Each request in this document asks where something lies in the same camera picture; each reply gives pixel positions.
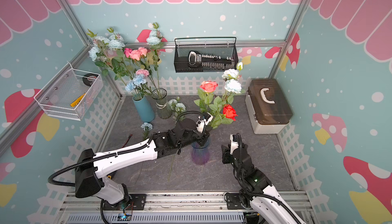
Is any purple glass vase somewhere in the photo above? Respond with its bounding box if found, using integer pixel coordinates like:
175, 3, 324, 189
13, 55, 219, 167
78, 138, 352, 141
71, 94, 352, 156
191, 138, 210, 165

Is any bit set tool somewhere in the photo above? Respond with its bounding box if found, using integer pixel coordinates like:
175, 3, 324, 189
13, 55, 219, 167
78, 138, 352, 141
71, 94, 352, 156
188, 51, 235, 70

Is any single blue flower stem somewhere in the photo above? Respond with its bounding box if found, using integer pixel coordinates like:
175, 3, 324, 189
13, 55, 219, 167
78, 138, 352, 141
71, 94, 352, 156
141, 123, 153, 140

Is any coral pink rose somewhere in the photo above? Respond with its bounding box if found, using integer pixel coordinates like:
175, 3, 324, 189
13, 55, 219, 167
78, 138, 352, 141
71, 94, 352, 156
194, 81, 218, 112

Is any black tape roll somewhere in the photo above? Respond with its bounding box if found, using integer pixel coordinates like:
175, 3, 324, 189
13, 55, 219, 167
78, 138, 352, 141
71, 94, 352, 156
82, 73, 97, 86

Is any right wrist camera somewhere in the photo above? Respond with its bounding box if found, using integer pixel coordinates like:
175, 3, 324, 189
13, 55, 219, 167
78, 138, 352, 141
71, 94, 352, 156
229, 134, 239, 155

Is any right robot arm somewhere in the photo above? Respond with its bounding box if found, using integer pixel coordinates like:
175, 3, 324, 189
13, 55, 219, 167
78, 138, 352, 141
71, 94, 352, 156
222, 133, 305, 224

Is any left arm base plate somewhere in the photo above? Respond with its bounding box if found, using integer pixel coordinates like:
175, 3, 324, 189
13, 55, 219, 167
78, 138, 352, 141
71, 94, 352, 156
103, 194, 147, 211

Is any red rose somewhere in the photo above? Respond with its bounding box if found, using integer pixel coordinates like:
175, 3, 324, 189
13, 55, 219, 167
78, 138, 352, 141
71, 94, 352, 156
223, 104, 238, 121

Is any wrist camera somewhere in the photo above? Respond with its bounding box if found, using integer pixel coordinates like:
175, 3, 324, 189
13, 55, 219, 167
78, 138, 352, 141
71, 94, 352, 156
197, 112, 213, 134
229, 134, 239, 155

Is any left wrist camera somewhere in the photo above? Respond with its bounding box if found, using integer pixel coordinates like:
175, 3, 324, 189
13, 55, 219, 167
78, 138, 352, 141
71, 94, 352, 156
197, 112, 213, 134

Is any white flower stem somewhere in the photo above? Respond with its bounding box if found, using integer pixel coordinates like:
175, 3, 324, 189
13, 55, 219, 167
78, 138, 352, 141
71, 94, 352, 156
222, 62, 244, 104

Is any brown lid storage box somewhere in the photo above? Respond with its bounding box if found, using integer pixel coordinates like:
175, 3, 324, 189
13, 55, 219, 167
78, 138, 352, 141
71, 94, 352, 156
245, 79, 293, 134

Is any teal ceramic vase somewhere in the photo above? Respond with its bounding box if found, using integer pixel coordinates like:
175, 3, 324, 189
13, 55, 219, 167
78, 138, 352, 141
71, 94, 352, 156
132, 95, 155, 123

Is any clear glass vase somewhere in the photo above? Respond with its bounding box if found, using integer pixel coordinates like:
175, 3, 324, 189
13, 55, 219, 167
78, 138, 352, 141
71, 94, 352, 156
152, 88, 172, 119

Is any black wire basket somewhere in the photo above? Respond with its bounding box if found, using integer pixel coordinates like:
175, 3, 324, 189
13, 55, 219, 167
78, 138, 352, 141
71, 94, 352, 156
174, 37, 238, 73

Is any white wire basket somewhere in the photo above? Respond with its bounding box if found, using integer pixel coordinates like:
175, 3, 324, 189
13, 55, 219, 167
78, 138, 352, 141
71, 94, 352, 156
34, 63, 103, 121

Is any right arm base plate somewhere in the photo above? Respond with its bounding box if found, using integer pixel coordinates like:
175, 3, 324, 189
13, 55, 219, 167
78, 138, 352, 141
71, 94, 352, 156
224, 192, 252, 210

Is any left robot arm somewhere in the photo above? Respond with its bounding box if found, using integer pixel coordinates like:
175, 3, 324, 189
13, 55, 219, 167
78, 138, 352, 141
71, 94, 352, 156
48, 111, 213, 205

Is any yellow tool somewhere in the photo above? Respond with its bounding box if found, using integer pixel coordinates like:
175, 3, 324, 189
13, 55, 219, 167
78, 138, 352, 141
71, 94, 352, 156
70, 93, 85, 108

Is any pale blue flower stem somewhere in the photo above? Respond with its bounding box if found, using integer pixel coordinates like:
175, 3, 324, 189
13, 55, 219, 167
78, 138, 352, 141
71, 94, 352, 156
166, 96, 188, 182

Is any bouquet in teal vase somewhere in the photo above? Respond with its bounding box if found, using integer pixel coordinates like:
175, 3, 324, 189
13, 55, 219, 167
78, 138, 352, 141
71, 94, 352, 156
86, 27, 152, 101

